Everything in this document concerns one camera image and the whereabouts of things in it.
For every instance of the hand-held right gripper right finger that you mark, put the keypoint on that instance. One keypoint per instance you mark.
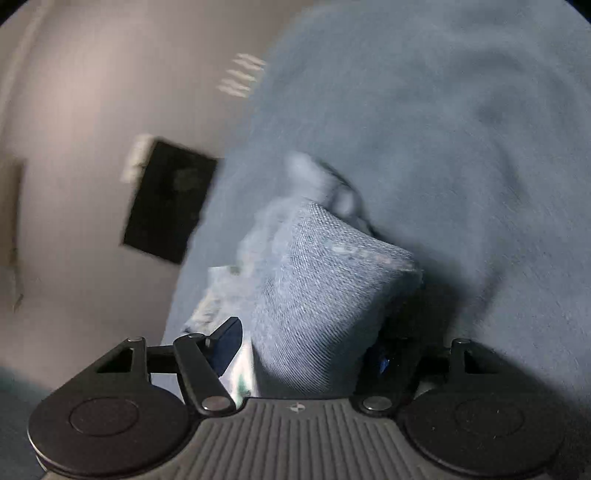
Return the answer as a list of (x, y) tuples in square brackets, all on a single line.
[(382, 364)]

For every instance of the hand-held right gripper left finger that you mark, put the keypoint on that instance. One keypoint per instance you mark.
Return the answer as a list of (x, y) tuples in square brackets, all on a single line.
[(228, 342)]

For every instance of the light blue denim jeans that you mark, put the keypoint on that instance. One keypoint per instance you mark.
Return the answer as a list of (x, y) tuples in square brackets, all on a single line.
[(314, 300)]

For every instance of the black flat television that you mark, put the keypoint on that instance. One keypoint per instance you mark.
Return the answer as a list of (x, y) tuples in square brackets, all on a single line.
[(168, 203)]

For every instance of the white box above television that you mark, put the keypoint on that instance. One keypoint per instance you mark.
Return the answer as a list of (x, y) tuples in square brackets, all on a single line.
[(136, 157)]

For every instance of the blue bed blanket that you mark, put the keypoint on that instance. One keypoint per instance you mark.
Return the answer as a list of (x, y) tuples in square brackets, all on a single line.
[(438, 115)]

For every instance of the white router with antennas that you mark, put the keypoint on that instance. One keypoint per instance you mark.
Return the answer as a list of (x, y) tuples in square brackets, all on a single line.
[(242, 74)]

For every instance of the beige wall fixture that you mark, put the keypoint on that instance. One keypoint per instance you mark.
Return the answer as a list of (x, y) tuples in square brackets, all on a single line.
[(11, 221)]

